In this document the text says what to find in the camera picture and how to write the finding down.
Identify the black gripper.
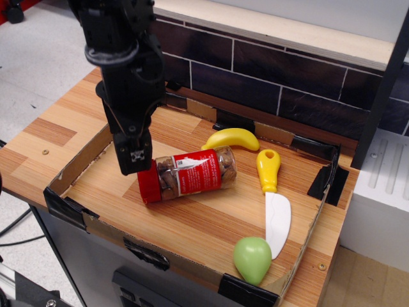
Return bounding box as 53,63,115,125
96,34,165,175

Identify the red-lidded spice bottle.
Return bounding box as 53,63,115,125
137,146,237,203

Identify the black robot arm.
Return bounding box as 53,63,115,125
69,1,166,175

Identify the cardboard fence with black tape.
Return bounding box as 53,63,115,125
43,89,357,306

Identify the yellow toy banana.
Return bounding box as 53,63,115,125
201,128,260,151

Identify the black control panel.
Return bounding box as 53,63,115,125
112,271,160,306

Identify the green toy pear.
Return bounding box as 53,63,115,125
233,237,272,286

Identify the dark brick backsplash panel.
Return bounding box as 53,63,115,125
150,8,409,138

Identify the white ribbed appliance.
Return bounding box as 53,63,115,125
341,129,408,271

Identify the black floor cable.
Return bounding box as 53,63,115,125
0,204,45,248

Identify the yellow-handled white toy knife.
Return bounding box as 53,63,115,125
256,149,291,260

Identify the black bracket with bolt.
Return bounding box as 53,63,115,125
1,267,70,307

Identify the black shelf post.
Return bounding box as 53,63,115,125
350,11,408,170

